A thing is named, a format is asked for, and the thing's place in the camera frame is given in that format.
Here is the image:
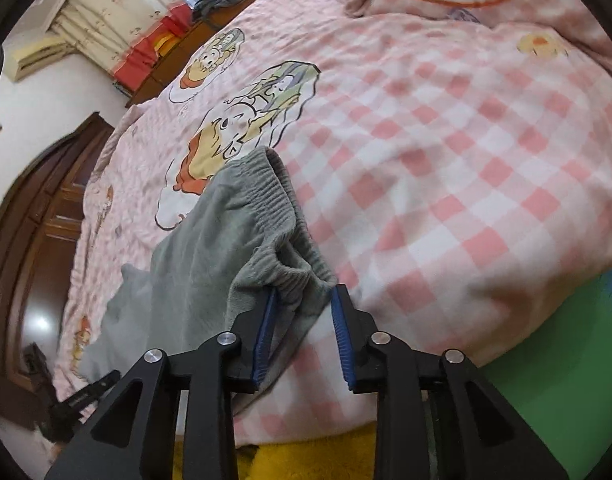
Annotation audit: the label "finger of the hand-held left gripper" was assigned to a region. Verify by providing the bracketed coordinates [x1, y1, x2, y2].
[56, 370, 122, 423]

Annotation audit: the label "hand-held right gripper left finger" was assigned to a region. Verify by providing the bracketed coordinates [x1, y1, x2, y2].
[44, 287, 279, 480]

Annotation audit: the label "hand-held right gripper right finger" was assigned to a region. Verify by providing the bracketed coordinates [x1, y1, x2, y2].
[331, 284, 569, 480]

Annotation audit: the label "grey pants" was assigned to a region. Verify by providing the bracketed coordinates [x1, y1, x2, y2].
[78, 146, 339, 416]

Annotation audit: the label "yellow cloth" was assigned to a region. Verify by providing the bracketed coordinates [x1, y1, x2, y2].
[171, 422, 381, 480]

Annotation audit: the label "wooden wardrobe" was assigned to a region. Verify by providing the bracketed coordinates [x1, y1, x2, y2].
[0, 112, 117, 411]

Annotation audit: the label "pink checked cartoon bed sheet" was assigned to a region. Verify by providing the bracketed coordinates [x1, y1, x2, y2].
[50, 0, 612, 446]

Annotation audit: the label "green mat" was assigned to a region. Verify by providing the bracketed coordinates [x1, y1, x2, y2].
[478, 265, 612, 463]

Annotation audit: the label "white air conditioner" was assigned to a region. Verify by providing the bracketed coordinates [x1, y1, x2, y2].
[6, 35, 76, 82]

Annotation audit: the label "dark cloth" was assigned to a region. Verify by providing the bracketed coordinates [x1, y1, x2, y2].
[192, 0, 245, 24]

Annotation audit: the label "cream curtain with red hem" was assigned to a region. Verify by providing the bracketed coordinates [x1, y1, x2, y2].
[50, 0, 209, 92]

